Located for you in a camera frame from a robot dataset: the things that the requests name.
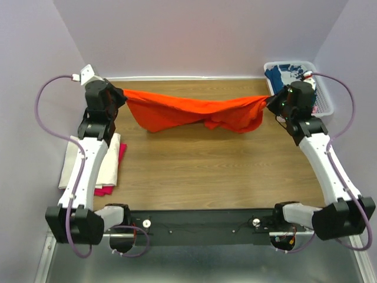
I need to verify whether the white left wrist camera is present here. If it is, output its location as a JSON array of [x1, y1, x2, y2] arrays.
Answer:
[[71, 64, 103, 87]]

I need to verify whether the orange t-shirt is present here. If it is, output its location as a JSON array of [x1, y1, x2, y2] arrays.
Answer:
[[123, 89, 268, 134]]

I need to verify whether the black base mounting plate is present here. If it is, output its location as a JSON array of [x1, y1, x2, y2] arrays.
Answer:
[[107, 208, 305, 254]]

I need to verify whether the white plastic laundry basket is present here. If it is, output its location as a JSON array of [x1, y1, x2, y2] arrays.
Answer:
[[263, 61, 335, 119]]

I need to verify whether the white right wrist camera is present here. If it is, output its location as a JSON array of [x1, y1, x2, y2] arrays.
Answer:
[[303, 71, 313, 80]]

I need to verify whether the navy blue printed t-shirt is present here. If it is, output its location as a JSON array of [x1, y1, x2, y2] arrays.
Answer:
[[264, 61, 315, 96]]

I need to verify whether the white folded t-shirt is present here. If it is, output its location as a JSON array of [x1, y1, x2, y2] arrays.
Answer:
[[58, 133, 127, 196]]

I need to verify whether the magenta folded t-shirt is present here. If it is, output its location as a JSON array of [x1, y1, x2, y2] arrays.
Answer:
[[94, 140, 127, 196]]

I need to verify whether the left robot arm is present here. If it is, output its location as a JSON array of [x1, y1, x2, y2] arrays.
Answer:
[[45, 79, 128, 245]]

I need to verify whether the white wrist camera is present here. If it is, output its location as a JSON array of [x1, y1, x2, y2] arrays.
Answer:
[[71, 64, 103, 87], [303, 71, 313, 80]]

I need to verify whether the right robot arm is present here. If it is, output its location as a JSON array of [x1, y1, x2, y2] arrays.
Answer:
[[267, 78, 376, 241]]

